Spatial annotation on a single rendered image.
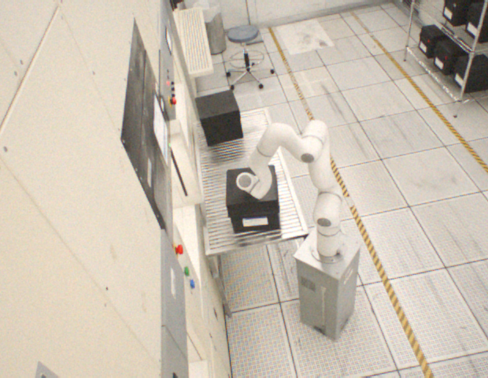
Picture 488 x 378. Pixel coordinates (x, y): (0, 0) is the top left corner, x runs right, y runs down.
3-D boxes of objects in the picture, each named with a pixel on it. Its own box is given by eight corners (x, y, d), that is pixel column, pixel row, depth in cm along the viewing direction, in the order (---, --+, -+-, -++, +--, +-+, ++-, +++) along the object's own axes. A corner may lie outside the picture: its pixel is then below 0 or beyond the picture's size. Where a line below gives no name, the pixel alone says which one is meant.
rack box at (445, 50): (429, 63, 438) (434, 40, 419) (454, 58, 438) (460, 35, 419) (442, 77, 416) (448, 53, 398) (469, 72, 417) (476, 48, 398)
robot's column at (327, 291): (356, 309, 276) (363, 241, 222) (336, 342, 262) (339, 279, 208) (319, 290, 290) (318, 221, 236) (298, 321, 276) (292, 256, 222)
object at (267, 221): (233, 233, 238) (228, 214, 226) (234, 198, 258) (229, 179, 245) (280, 228, 236) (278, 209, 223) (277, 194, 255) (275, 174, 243)
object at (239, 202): (280, 213, 224) (278, 196, 215) (227, 217, 227) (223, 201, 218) (277, 176, 245) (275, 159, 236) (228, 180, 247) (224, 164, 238)
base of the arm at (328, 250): (352, 243, 222) (353, 222, 209) (335, 268, 212) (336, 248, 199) (321, 230, 231) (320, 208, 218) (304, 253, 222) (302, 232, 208)
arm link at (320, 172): (316, 219, 199) (322, 195, 209) (341, 220, 194) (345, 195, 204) (293, 138, 167) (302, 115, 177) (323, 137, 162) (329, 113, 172)
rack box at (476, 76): (449, 79, 413) (454, 55, 394) (476, 74, 412) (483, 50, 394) (463, 95, 392) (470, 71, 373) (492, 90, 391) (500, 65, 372)
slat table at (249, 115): (312, 300, 285) (309, 233, 231) (228, 318, 284) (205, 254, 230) (275, 176, 376) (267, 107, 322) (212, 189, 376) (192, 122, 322)
